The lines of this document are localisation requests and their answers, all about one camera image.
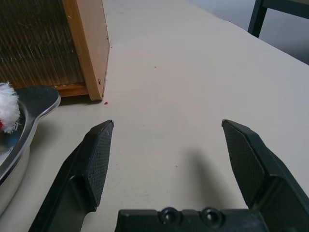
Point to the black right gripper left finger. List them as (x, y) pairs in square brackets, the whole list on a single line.
[(72, 193)]

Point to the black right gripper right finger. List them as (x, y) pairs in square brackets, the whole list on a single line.
[(277, 193)]

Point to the white plush toy striped scarf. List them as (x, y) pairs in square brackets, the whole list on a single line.
[(7, 106)]

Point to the wooden shelf unit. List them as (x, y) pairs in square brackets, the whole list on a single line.
[(94, 48)]

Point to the ribbed clear sliding door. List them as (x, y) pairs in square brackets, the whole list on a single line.
[(36, 43)]

